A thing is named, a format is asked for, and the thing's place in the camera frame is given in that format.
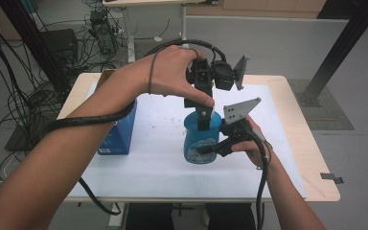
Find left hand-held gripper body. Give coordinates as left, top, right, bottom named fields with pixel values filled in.
left=184, top=54, right=252, bottom=109

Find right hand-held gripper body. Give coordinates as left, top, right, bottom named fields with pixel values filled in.
left=218, top=97, right=263, bottom=158

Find blue plastic bottle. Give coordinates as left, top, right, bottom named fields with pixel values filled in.
left=183, top=109, right=223, bottom=166

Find blue cardboard box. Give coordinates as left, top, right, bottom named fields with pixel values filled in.
left=95, top=68, right=139, bottom=156

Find person's right hand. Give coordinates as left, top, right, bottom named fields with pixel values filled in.
left=231, top=114, right=274, bottom=170

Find person's left hand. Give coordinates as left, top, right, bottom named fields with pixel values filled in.
left=145, top=44, right=216, bottom=109

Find white table mat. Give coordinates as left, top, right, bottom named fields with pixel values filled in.
left=66, top=81, right=308, bottom=200

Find thin wrist band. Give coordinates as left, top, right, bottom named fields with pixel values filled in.
left=147, top=47, right=168, bottom=96

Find wooden cabinet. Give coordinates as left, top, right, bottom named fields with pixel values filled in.
left=185, top=0, right=328, bottom=20

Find person's dark trousers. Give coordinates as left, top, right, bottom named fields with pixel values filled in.
left=125, top=202, right=257, bottom=230

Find white-legged desk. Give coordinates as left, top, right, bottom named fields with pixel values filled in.
left=102, top=0, right=220, bottom=64

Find dark tape strip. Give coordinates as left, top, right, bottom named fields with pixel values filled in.
left=319, top=172, right=345, bottom=185

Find white table leg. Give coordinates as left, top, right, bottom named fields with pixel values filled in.
left=107, top=202, right=129, bottom=230

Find computer tower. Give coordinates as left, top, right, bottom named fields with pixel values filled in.
left=89, top=8, right=120, bottom=56

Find black equipment box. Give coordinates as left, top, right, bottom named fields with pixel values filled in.
left=39, top=28, right=80, bottom=67

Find dark floor plate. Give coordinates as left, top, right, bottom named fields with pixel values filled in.
left=4, top=124, right=51, bottom=153

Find thick black corrugated cable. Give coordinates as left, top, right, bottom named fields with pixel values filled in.
left=43, top=38, right=228, bottom=217

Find black metal post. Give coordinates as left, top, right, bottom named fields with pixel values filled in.
left=297, top=0, right=368, bottom=108
left=0, top=0, right=72, bottom=94

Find tangle of black floor cables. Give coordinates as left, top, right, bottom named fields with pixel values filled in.
left=0, top=0, right=132, bottom=205

